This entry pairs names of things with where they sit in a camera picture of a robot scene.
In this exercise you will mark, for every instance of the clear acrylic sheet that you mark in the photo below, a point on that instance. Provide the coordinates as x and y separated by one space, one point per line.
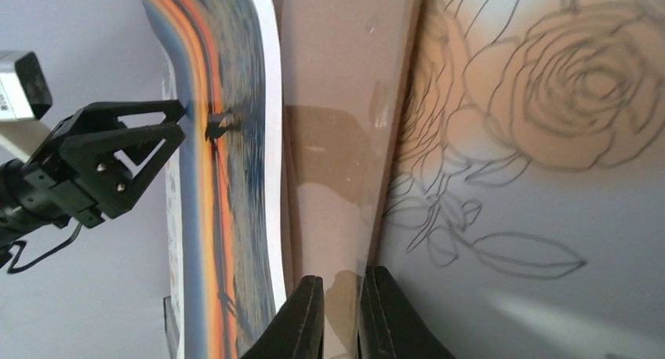
345 66

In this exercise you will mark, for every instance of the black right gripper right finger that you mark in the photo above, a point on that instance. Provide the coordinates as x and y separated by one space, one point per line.
389 325

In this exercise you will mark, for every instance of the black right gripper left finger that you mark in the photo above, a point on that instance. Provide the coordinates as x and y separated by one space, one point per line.
297 330

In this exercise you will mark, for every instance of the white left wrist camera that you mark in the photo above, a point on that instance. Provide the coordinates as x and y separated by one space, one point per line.
25 98

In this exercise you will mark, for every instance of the sunset photo print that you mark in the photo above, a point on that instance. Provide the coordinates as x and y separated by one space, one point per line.
223 63

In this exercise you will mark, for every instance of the white mat board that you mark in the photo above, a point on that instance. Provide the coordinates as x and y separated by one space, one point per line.
173 304

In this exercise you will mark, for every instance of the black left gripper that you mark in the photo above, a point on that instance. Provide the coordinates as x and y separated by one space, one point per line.
90 163

